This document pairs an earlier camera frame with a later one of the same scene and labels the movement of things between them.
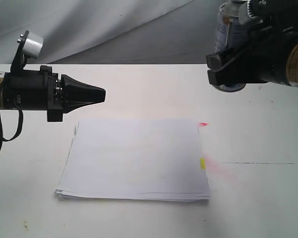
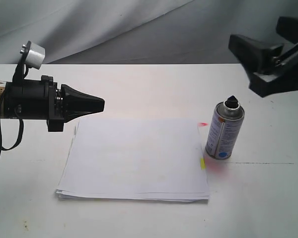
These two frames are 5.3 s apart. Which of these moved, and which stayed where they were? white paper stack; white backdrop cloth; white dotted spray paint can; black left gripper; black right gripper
Moved: white dotted spray paint can; black left gripper; black right gripper
Stayed: white paper stack; white backdrop cloth
